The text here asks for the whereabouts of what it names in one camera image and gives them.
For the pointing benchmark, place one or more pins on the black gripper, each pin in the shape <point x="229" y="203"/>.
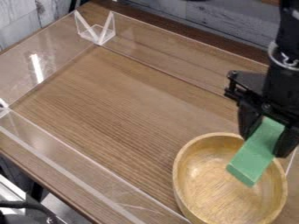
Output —
<point x="267" y="94"/>

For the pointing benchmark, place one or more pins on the green rectangular block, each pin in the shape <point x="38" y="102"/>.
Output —
<point x="257" y="153"/>

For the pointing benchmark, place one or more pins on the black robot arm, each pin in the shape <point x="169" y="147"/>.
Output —
<point x="283" y="49"/>

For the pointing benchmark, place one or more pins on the brown wooden bowl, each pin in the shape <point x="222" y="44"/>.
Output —
<point x="210" y="195"/>

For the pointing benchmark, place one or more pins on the clear acrylic enclosure wall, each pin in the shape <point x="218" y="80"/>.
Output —
<point x="104" y="96"/>

